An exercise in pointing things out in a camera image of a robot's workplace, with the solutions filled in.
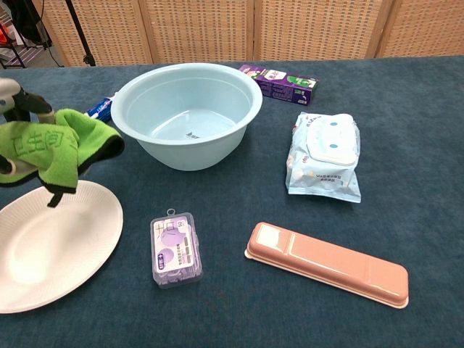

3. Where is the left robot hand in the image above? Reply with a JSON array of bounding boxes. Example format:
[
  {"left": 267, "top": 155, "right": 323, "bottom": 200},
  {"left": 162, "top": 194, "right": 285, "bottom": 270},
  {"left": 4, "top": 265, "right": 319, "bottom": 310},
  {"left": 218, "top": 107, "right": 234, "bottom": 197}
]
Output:
[{"left": 0, "top": 78, "right": 56, "bottom": 188}]

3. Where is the green microfibre cloth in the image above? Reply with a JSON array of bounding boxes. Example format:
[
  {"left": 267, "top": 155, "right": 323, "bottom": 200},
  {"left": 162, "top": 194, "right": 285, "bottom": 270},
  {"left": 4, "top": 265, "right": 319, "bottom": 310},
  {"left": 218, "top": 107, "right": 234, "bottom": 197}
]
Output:
[{"left": 0, "top": 107, "right": 125, "bottom": 209}]

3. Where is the white paper plate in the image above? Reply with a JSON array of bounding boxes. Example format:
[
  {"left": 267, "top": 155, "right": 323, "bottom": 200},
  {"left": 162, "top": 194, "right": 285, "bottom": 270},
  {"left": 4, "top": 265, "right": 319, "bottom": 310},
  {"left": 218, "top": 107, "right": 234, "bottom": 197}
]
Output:
[{"left": 0, "top": 180, "right": 125, "bottom": 314}]

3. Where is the black metal rack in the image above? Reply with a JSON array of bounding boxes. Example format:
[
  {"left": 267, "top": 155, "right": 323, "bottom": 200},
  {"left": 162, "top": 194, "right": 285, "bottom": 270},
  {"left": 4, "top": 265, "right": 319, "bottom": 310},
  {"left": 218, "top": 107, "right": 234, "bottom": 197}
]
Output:
[{"left": 0, "top": 42, "right": 27, "bottom": 70}]

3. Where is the blue white toothpaste tube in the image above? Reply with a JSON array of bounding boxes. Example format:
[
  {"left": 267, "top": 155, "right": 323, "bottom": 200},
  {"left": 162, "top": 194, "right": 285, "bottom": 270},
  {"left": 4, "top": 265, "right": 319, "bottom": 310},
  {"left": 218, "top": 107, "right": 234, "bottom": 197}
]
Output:
[{"left": 83, "top": 92, "right": 119, "bottom": 125}]

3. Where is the black hanging garment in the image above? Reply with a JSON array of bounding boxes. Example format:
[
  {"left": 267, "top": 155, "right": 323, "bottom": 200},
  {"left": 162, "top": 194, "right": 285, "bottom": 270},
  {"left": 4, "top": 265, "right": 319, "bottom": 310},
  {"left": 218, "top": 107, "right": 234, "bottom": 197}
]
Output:
[{"left": 9, "top": 0, "right": 54, "bottom": 47}]

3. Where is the black tripod stand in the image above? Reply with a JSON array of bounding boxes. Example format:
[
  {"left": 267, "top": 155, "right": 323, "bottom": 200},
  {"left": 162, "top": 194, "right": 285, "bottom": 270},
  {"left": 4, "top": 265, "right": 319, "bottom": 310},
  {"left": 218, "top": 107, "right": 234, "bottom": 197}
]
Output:
[{"left": 64, "top": 0, "right": 97, "bottom": 67}]

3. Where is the light blue plastic basin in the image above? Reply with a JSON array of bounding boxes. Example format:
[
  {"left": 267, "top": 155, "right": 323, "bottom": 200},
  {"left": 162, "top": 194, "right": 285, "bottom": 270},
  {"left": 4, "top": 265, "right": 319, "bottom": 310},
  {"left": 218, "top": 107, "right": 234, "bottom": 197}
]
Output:
[{"left": 110, "top": 62, "right": 264, "bottom": 172}]

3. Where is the purple floss pick box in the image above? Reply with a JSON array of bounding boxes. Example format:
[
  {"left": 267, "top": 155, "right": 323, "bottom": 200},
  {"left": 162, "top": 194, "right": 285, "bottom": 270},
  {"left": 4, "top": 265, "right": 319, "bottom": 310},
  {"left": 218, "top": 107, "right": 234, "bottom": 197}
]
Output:
[{"left": 149, "top": 208, "right": 204, "bottom": 289}]

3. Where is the wicker folding screen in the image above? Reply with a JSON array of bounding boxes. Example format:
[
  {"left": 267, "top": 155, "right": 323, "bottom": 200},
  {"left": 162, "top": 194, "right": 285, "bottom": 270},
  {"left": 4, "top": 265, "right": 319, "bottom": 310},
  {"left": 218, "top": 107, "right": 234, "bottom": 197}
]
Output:
[{"left": 32, "top": 0, "right": 464, "bottom": 67}]

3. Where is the purple toothpaste box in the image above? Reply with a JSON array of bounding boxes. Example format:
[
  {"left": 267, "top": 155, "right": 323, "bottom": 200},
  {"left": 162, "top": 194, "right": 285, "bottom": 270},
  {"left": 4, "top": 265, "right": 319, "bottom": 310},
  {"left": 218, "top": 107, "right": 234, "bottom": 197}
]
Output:
[{"left": 238, "top": 64, "right": 320, "bottom": 107}]

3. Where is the blue wet wipes pack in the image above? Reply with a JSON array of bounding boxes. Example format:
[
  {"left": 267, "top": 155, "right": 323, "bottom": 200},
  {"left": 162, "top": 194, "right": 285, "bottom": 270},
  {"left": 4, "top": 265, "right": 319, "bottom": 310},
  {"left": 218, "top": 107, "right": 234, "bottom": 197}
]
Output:
[{"left": 285, "top": 112, "right": 363, "bottom": 204}]

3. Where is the pink cutlery case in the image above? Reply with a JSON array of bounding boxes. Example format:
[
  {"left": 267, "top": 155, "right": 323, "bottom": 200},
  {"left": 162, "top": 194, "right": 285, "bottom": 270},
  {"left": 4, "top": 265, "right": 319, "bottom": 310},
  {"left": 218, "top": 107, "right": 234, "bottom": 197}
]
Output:
[{"left": 244, "top": 221, "right": 410, "bottom": 310}]

